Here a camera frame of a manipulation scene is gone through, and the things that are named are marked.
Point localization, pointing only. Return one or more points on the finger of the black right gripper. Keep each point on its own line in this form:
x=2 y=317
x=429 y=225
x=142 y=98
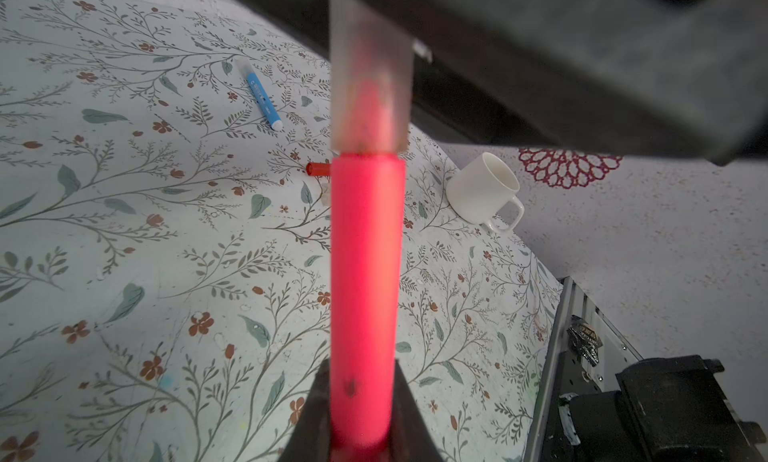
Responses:
x=444 y=105
x=664 y=78

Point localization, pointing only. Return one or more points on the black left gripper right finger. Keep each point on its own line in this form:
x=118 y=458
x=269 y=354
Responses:
x=409 y=437

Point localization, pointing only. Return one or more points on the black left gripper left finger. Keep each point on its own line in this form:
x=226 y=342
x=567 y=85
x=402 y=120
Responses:
x=311 y=438

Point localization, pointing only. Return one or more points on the translucent highlighter cap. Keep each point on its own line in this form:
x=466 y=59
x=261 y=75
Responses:
x=371 y=80

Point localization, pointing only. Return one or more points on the red-pink highlighter pen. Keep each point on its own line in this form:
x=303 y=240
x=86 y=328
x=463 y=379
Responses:
x=367 y=183

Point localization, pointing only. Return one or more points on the red pen cap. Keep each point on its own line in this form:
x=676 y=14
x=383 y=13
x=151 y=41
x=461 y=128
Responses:
x=318 y=169

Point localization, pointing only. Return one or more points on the blue marker pen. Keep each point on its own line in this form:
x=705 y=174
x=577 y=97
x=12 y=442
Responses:
x=260 y=95

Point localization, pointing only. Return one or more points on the cream ceramic mug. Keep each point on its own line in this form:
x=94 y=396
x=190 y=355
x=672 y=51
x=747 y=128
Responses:
x=478 y=191

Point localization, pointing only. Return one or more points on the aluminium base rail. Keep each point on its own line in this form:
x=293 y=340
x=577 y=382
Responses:
x=568 y=374

